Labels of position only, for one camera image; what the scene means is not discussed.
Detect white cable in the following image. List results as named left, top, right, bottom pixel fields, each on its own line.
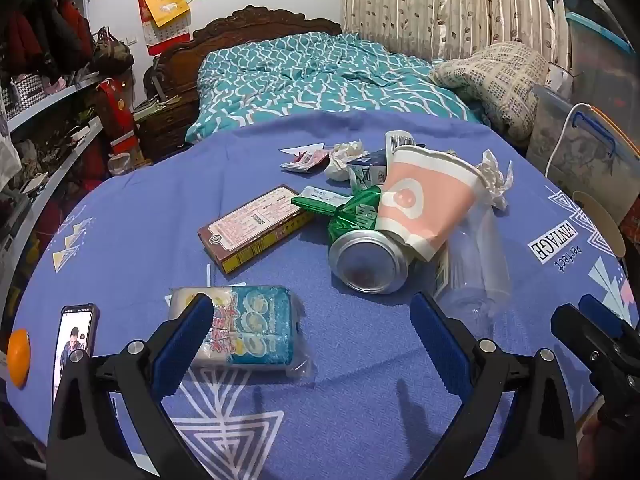
left=546, top=102, right=592, bottom=177

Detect red gift box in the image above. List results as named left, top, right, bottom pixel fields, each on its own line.
left=97, top=79, right=144, bottom=169

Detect green plastic wrapper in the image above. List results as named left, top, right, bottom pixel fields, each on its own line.
left=291, top=185, right=387, bottom=242

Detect beige patterned pillow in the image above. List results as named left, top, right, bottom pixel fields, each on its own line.
left=428, top=41, right=552, bottom=142

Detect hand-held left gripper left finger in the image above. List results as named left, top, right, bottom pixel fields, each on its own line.
left=46, top=292, right=216, bottom=480

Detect red and white packet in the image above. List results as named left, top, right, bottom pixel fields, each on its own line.
left=280, top=149, right=329, bottom=174

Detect clear plastic bottle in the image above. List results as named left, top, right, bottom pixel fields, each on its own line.
left=434, top=205, right=512, bottom=322

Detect beige leaf print curtain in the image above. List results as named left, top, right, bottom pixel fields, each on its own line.
left=340, top=0, right=557, bottom=62

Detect pink and white paper cup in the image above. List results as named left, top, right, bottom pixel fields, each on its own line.
left=375, top=145, right=490, bottom=264

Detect round cardboard disc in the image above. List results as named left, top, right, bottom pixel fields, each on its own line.
left=570, top=190, right=627, bottom=259

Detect small white drink carton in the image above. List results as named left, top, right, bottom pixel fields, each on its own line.
left=346, top=148, right=389, bottom=194

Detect clear storage box blue handle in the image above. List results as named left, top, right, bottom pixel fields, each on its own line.
left=525, top=84, right=640, bottom=227

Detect camouflage bag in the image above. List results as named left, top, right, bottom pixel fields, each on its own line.
left=91, top=26, right=136, bottom=74

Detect white paper scrap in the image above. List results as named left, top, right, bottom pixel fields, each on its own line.
left=278, top=143, right=327, bottom=157

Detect dark wooden nightstand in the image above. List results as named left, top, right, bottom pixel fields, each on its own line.
left=133, top=91, right=202, bottom=162

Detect red clothes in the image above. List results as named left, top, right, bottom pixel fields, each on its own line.
left=4, top=0, right=96, bottom=81

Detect orange fruit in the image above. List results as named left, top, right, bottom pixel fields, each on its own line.
left=7, top=328, right=32, bottom=389

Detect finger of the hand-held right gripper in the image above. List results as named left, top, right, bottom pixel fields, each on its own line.
left=578, top=293, right=640, bottom=348
left=550, top=303, right=640, bottom=401

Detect teal patterned duvet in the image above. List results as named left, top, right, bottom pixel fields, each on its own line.
left=185, top=32, right=482, bottom=144

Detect grey shelf unit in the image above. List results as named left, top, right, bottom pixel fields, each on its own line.
left=0, top=0, right=109, bottom=336

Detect brown cardboard box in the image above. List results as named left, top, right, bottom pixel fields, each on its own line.
left=197, top=184, right=317, bottom=276

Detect blue printed tablecloth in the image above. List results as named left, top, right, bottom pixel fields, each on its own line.
left=10, top=110, right=640, bottom=480

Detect aluminium drink can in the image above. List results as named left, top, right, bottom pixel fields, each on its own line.
left=327, top=229, right=412, bottom=295

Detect yellow and red wall calendar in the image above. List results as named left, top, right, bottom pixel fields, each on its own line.
left=137, top=0, right=194, bottom=57

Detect brown fuzzy blanket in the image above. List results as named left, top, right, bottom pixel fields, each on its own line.
left=142, top=5, right=344, bottom=98

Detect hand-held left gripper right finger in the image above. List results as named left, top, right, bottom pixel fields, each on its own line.
left=409, top=291, right=581, bottom=480

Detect black smartphone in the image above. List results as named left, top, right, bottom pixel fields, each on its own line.
left=52, top=303, right=99, bottom=407

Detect white cylindrical container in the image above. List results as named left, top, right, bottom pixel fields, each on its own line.
left=384, top=130, right=417, bottom=155

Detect clear storage box blue lid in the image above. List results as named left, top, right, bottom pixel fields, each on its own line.
left=565, top=10, right=637, bottom=107

